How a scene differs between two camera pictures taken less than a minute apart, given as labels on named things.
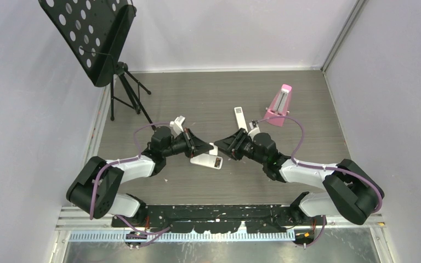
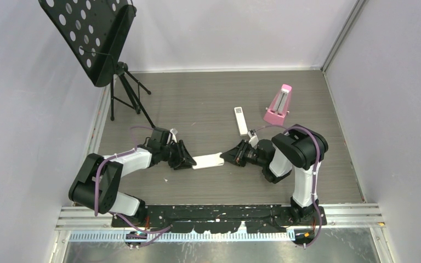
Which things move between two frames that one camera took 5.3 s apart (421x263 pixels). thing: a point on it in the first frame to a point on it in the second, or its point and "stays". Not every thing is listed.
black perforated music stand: (96, 30) stays
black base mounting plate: (220, 218) stays
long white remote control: (240, 118) stays
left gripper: (194, 146) to (183, 158)
